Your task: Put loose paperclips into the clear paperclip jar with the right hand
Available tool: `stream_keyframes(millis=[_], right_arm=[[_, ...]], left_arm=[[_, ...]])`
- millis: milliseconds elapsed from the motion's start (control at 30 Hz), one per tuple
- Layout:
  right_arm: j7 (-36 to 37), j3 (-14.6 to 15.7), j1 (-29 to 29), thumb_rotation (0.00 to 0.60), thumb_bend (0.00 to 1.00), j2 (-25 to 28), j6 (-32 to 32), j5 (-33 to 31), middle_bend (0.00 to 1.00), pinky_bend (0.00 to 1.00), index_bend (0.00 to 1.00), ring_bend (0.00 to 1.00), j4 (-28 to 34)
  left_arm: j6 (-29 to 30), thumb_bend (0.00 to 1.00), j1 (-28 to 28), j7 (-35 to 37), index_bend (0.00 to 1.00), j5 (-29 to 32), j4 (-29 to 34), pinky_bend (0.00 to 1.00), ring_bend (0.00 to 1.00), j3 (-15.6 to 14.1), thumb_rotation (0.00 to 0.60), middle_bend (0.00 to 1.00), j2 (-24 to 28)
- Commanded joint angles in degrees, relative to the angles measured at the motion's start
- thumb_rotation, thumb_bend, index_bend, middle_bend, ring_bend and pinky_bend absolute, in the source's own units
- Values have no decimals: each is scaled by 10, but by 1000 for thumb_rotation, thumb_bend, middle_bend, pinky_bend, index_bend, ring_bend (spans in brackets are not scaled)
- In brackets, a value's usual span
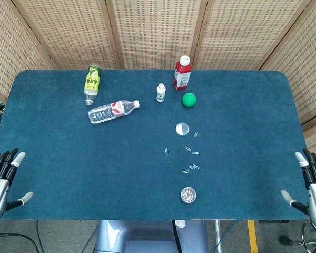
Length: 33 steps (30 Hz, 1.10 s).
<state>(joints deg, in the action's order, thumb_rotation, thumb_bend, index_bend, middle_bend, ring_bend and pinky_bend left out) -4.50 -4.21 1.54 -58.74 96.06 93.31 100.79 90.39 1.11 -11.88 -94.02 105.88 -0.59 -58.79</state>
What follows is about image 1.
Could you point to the clear water bottle red label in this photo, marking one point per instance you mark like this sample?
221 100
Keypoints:
108 112

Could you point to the small white bottle green label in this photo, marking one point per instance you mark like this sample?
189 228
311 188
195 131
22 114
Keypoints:
161 93

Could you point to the wheeled stool base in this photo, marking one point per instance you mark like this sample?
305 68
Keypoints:
284 239

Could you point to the red juice bottle white cap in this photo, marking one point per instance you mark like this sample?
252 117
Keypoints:
182 76

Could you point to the metal table leg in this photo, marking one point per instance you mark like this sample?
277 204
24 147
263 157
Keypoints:
217 234

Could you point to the blue grey robot torso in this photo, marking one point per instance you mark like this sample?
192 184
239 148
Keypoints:
137 234

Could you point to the green yellow drink bottle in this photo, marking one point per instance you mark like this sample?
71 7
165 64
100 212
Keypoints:
92 81

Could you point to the green ball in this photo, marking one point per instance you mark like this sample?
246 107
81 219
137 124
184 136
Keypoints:
189 100

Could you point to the clear round plastic lid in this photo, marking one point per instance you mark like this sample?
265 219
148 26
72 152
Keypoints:
182 128

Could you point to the round paperclip container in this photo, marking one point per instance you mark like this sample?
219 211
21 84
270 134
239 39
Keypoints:
188 195

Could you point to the white round torso badge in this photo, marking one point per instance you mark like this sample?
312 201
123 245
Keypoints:
180 224

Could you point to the blue carpet table cover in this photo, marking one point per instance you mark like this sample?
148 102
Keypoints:
94 163

